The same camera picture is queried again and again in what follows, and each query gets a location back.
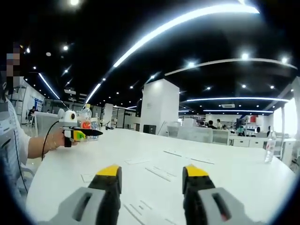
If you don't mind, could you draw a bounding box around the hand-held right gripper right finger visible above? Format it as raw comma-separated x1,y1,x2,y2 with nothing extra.
182,164,266,225

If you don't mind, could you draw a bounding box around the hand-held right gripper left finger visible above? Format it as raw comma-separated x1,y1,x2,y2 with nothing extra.
37,164,123,225

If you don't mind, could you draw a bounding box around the person's left hand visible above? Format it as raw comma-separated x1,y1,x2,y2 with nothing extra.
49,132,78,151

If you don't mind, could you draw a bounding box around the clear bottle with orange label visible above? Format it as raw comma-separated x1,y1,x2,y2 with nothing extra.
79,104,93,130

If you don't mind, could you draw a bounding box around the white flat plastic piece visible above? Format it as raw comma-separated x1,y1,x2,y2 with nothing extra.
122,199,153,225
80,173,97,183
124,158,151,165

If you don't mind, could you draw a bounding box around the black box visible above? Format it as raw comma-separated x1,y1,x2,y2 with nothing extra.
143,124,157,134

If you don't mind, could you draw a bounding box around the person in white shirt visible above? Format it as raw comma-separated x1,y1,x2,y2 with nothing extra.
0,97,32,202

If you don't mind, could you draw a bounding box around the white low cabinet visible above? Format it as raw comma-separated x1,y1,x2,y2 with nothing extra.
229,135,269,149

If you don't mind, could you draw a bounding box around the white square column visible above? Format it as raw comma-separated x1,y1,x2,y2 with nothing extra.
140,78,180,135

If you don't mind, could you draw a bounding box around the clear bottle with red label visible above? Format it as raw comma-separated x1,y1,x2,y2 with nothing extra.
264,131,277,164

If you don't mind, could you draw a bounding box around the long curved ceiling light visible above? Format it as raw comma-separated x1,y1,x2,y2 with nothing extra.
113,3,260,68

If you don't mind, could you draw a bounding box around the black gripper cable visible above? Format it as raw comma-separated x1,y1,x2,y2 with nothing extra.
41,120,65,161

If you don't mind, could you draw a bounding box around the black chest device cable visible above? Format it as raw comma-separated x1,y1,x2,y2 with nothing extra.
13,130,29,194

